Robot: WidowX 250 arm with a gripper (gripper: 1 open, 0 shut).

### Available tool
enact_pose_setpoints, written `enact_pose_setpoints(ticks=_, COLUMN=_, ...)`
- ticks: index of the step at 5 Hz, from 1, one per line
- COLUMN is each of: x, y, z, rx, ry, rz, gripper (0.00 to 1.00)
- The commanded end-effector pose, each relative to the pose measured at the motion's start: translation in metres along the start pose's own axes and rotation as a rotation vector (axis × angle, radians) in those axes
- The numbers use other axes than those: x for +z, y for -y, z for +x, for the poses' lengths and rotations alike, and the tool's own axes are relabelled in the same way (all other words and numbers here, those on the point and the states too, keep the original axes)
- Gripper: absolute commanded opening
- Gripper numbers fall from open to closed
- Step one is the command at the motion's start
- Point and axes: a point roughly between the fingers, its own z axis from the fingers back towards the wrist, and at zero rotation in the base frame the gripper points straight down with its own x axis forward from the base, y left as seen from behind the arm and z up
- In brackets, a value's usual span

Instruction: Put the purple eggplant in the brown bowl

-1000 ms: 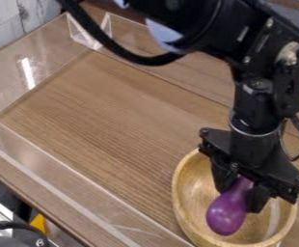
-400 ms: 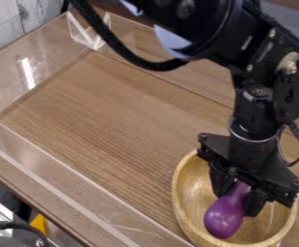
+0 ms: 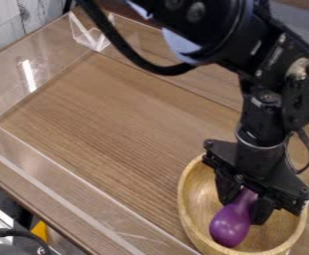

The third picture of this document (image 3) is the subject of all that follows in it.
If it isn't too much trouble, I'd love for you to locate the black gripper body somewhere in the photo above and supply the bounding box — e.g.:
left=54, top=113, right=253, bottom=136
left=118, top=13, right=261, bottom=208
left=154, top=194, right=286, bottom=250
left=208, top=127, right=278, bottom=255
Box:
left=203, top=130, right=309, bottom=215

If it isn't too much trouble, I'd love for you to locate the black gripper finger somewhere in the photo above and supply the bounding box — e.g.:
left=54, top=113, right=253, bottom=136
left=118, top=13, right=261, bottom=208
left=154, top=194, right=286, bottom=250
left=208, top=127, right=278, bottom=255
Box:
left=215, top=168, right=243, bottom=205
left=251, top=196, right=276, bottom=225

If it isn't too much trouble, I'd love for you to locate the purple toy eggplant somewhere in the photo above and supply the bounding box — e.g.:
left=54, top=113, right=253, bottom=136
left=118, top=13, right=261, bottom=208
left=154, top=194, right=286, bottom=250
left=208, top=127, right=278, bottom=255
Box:
left=209, top=188, right=257, bottom=248

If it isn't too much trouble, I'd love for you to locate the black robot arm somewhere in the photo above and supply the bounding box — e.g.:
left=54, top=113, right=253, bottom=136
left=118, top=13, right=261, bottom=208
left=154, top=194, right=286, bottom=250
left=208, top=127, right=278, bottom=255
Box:
left=78, top=0, right=309, bottom=225

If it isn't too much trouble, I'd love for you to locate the brown wooden bowl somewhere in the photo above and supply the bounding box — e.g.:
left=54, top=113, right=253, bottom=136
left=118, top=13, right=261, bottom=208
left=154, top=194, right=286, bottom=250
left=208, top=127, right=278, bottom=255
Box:
left=177, top=155, right=308, bottom=255

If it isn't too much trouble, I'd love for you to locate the yellow black device base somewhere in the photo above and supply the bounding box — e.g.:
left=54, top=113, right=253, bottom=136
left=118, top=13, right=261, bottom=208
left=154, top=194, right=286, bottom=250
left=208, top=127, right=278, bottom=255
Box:
left=13, top=221, right=77, bottom=255

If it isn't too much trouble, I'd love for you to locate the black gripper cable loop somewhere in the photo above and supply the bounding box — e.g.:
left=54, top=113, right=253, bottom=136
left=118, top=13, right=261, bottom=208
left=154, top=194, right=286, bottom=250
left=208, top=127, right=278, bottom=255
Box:
left=286, top=127, right=309, bottom=175

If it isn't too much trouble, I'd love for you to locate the clear acrylic corner bracket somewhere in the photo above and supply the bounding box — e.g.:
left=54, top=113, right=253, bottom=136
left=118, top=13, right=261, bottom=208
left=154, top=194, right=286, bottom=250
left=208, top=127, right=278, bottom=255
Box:
left=69, top=12, right=112, bottom=53

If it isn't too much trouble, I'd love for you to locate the black cable bottom left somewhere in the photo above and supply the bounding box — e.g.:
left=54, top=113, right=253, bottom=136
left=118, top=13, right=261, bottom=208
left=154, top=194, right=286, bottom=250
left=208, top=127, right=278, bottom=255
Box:
left=0, top=227, right=53, bottom=255

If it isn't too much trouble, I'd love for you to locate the clear acrylic barrier wall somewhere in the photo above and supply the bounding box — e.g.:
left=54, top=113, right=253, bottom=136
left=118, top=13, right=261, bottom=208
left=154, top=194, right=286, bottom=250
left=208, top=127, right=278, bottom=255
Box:
left=0, top=13, right=309, bottom=255

